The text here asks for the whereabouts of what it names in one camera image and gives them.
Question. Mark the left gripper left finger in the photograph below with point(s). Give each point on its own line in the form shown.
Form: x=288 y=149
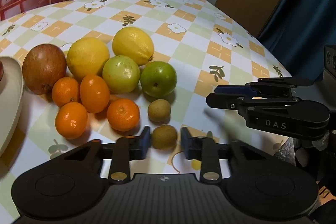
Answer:
x=125 y=150

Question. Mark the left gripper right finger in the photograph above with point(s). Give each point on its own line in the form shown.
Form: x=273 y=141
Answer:
x=206 y=151

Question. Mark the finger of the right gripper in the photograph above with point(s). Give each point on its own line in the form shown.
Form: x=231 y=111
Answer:
x=266 y=87
x=267 y=107

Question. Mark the small tangerine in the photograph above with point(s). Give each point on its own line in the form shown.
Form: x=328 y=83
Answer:
x=123 y=114
x=71 y=120
x=65 y=90

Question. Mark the brown kiwi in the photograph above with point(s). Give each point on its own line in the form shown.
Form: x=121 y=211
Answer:
x=159 y=110
x=164 y=137

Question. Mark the oval orange tangerine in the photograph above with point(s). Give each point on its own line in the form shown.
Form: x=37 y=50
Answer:
x=94 y=93

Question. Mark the green round fruit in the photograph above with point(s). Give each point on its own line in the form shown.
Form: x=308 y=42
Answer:
x=158 y=79

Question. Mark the pale green tomato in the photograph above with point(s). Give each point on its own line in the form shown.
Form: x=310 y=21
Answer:
x=121 y=74

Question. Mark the yellow lemon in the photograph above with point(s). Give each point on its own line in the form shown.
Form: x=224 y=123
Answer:
x=134 y=43

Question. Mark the checkered floral tablecloth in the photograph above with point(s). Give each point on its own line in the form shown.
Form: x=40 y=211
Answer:
x=205 y=46

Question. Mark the blue curtain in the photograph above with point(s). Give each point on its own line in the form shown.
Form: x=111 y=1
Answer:
x=297 y=33

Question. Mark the brown-red round fruit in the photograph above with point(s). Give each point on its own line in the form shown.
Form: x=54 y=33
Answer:
x=42 y=67

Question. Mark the beige round plate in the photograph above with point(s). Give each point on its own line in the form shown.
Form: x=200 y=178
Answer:
x=12 y=88

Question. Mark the red apple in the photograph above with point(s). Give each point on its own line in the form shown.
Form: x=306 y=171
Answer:
x=1 y=70

